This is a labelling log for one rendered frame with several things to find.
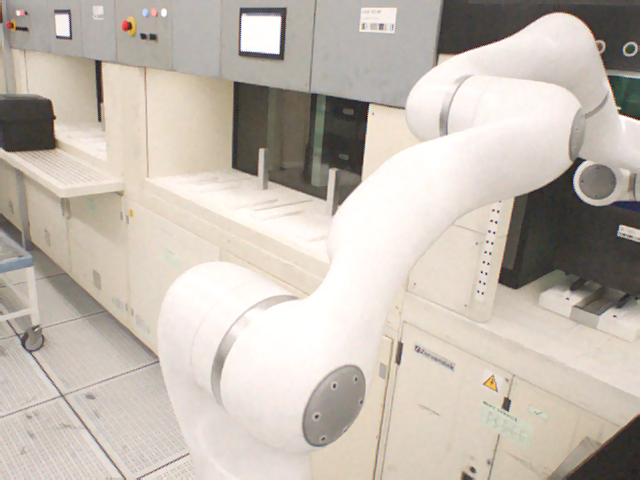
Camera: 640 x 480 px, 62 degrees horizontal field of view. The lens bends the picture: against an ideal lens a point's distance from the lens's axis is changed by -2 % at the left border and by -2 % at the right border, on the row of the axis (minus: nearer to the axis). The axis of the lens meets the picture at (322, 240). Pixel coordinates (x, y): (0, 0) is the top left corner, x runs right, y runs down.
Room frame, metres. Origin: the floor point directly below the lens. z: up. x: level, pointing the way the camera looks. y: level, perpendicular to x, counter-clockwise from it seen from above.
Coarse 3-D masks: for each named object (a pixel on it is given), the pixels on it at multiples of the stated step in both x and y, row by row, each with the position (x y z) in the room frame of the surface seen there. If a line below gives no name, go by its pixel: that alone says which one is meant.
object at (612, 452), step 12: (636, 420) 0.64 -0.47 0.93; (624, 432) 0.62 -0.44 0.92; (636, 432) 0.65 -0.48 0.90; (612, 444) 0.59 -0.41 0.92; (624, 444) 0.63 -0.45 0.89; (636, 444) 0.66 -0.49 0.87; (588, 456) 0.55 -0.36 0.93; (600, 456) 0.57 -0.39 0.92; (612, 456) 0.61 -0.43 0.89; (624, 456) 0.64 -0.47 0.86; (636, 456) 0.66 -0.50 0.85; (576, 468) 0.53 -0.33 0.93; (588, 468) 0.55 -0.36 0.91; (600, 468) 0.58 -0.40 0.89; (612, 468) 0.62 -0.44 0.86; (624, 468) 0.66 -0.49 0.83; (636, 468) 0.65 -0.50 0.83
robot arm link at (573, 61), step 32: (544, 32) 0.70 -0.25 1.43; (576, 32) 0.72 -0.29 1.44; (448, 64) 0.71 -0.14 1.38; (480, 64) 0.71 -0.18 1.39; (512, 64) 0.70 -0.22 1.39; (544, 64) 0.70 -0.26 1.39; (576, 64) 0.71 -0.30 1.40; (416, 96) 0.70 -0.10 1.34; (448, 96) 0.66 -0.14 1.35; (576, 96) 0.75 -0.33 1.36; (416, 128) 0.69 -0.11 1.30
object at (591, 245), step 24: (576, 216) 1.14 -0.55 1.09; (600, 216) 1.11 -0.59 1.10; (624, 216) 1.07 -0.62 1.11; (576, 240) 1.14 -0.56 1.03; (600, 240) 1.10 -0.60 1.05; (624, 240) 1.07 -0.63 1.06; (576, 264) 1.13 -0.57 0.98; (600, 264) 1.10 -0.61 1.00; (624, 264) 1.06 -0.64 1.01; (576, 288) 1.14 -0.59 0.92; (624, 288) 1.06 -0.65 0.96
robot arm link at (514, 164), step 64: (448, 128) 0.65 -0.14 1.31; (512, 128) 0.56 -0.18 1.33; (576, 128) 0.57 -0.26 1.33; (384, 192) 0.52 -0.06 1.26; (448, 192) 0.54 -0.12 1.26; (512, 192) 0.58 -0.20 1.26; (384, 256) 0.47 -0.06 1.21; (256, 320) 0.39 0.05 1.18; (320, 320) 0.38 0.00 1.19; (384, 320) 0.44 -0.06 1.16; (256, 384) 0.35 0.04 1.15; (320, 384) 0.35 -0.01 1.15; (320, 448) 0.35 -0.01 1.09
